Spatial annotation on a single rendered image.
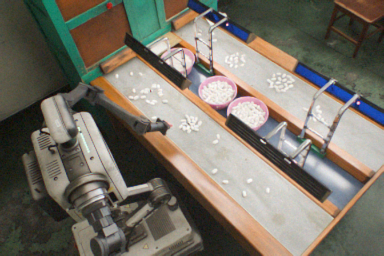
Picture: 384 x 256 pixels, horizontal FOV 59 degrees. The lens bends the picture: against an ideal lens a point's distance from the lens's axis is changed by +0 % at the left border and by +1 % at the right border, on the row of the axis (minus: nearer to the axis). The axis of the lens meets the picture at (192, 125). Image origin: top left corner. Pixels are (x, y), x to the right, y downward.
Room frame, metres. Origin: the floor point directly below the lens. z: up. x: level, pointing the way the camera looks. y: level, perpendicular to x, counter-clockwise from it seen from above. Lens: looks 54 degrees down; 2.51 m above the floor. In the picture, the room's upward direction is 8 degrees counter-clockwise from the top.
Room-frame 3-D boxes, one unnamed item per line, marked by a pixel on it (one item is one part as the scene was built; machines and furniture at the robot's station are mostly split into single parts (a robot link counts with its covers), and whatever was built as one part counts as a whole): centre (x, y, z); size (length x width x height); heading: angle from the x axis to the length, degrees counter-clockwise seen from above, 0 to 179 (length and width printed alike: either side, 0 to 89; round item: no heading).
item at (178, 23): (2.34, -0.08, 0.83); 0.30 x 0.06 x 0.07; 125
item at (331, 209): (1.33, -0.17, 0.71); 1.81 x 0.05 x 0.11; 35
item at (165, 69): (1.62, 0.18, 1.08); 0.62 x 0.08 x 0.07; 35
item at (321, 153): (1.10, -0.78, 0.90); 0.20 x 0.19 x 0.45; 35
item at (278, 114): (1.52, -0.44, 0.71); 1.81 x 0.05 x 0.11; 35
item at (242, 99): (1.33, -0.37, 0.72); 0.27 x 0.27 x 0.10
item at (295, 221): (1.23, -0.02, 0.73); 1.81 x 0.30 x 0.02; 35
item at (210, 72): (1.89, -0.22, 0.90); 0.20 x 0.19 x 0.45; 35
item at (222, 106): (1.56, -0.21, 0.72); 0.27 x 0.27 x 0.10
